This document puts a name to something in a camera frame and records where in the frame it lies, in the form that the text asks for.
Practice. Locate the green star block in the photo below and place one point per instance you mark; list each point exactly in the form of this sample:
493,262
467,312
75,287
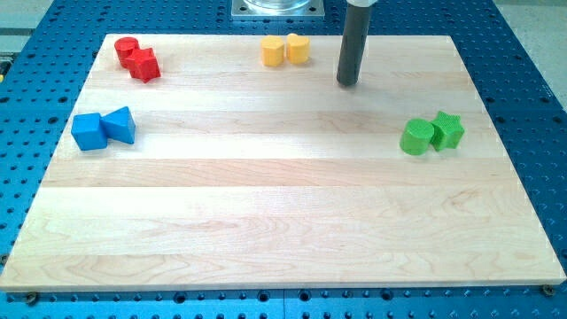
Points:
448,131

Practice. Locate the red star block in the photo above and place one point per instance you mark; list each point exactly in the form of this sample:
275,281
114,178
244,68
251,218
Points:
143,65

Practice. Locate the light wooden board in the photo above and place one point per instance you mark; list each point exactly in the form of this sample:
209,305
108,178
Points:
244,176

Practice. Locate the yellow pentagon block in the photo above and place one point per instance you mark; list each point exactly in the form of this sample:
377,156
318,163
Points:
272,50

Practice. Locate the yellow cylinder block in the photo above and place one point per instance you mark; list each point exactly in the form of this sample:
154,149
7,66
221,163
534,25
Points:
297,48

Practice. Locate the green cylinder block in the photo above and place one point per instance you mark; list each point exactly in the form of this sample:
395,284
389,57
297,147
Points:
416,136

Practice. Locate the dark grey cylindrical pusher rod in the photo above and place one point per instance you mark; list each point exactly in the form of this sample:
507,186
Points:
353,43

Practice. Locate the blue triangle block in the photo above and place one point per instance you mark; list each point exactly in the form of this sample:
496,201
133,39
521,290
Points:
120,126

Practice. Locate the red cylinder block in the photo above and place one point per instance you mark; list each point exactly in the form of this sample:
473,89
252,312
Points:
124,46

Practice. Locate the blue cube block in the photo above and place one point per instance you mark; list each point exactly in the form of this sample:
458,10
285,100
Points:
88,132

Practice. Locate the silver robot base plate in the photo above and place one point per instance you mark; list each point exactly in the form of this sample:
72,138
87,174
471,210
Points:
272,9

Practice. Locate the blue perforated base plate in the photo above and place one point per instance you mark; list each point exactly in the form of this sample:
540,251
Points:
47,76

